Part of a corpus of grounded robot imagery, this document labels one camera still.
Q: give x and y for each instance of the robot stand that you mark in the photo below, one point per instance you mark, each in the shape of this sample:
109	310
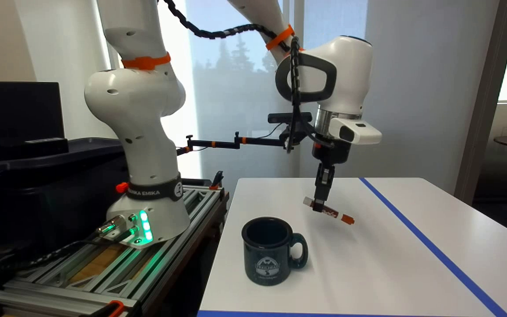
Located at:
117	268

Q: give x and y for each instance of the red and white marker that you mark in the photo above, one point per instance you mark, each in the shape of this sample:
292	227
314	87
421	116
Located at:
332	213

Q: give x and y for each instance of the black and orange clamp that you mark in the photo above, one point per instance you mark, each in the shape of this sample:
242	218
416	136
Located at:
110	308
216	180

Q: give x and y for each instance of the blue tape strip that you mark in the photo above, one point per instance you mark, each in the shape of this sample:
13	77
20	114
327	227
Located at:
434	251

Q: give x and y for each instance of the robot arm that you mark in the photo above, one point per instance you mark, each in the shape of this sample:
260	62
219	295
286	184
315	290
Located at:
139	114

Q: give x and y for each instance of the black computer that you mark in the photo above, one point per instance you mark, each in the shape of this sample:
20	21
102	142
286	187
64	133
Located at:
16	114

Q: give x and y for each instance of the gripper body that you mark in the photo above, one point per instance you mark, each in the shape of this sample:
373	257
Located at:
333	153

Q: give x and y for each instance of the camera on mount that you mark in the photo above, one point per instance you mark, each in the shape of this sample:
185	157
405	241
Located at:
288	117

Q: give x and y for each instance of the black plastic bin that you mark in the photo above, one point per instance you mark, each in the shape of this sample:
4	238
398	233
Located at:
60	185

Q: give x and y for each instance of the dark green mug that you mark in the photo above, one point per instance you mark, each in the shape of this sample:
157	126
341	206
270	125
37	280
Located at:
267	259

